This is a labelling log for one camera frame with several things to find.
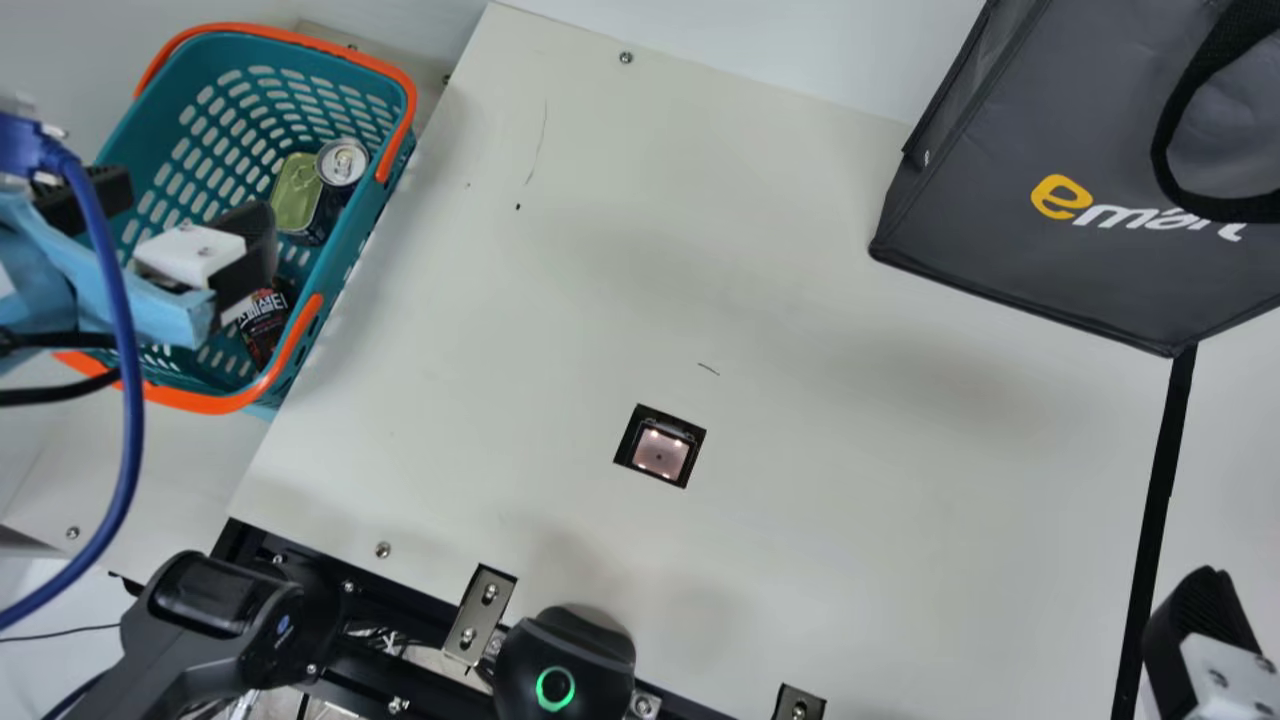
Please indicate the rectangular tin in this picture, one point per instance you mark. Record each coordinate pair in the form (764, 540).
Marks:
(295, 195)

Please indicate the silver-topped can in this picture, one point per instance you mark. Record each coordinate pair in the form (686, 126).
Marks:
(342, 162)

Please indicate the black device with green light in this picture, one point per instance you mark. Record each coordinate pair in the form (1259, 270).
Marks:
(560, 650)

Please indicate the black strip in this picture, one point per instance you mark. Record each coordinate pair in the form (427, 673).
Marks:
(1160, 500)

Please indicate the small square scanner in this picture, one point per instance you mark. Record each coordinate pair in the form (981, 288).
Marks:
(660, 447)

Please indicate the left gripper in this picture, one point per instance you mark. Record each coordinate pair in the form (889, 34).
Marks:
(50, 280)

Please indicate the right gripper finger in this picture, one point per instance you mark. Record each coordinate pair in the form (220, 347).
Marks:
(1200, 620)

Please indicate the teal shopping basket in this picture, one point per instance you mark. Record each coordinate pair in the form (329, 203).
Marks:
(365, 225)

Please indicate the dark coffee bottle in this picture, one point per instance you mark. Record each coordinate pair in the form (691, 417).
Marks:
(265, 325)

